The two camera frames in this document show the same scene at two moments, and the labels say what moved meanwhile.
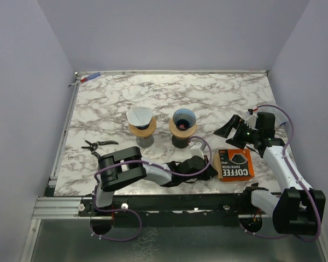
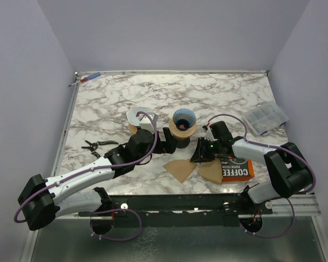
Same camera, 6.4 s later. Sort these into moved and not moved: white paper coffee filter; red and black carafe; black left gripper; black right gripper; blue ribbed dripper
Moved: black right gripper; black left gripper
Not moved: red and black carafe; white paper coffee filter; blue ribbed dripper
